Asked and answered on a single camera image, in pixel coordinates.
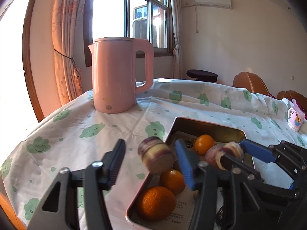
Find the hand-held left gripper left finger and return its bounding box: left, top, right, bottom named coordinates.
left=27, top=138, right=126, bottom=230

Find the pink cartoon cup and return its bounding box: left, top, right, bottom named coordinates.
left=287, top=105, right=306, bottom=132

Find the small orange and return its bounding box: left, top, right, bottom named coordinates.
left=194, top=134, right=215, bottom=155
left=160, top=169, right=186, bottom=195

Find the white air conditioner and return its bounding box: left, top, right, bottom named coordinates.
left=194, top=0, right=233, bottom=9

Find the printed paper leaflet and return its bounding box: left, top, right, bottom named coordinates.
left=165, top=192, right=200, bottom=230

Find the pink electric kettle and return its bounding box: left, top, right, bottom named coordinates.
left=88, top=37, right=154, bottom=114

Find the round dark stool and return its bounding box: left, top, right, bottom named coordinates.
left=187, top=69, right=218, bottom=83

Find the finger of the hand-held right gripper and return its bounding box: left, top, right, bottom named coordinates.
left=221, top=154, right=300, bottom=200
left=240, top=139, right=307, bottom=181

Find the beige curtain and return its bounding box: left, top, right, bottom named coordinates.
left=169, top=0, right=184, bottom=79

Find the large orange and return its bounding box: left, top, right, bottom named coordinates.
left=135, top=186, right=176, bottom=222

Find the pink floral curtain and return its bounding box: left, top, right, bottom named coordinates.
left=51, top=0, right=96, bottom=107

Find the wooden door frame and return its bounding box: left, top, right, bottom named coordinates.
left=23, top=0, right=46, bottom=122

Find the curtain tieback tassel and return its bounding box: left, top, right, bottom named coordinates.
left=54, top=48, right=82, bottom=87

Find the pink metal tin box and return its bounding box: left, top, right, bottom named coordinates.
left=125, top=117, right=256, bottom=230

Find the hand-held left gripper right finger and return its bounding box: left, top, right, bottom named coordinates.
left=175, top=138, right=271, bottom=230

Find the purple passion fruit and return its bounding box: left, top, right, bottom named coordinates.
left=205, top=144, right=224, bottom=168

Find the floral pillow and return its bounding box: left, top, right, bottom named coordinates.
left=295, top=101, right=307, bottom=113

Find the sliding glass window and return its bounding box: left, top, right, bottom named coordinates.
left=84, top=0, right=174, bottom=67

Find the brown leather sofa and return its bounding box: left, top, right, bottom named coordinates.
left=277, top=90, right=307, bottom=113

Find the brown leather armchair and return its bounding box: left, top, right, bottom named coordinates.
left=232, top=72, right=270, bottom=96

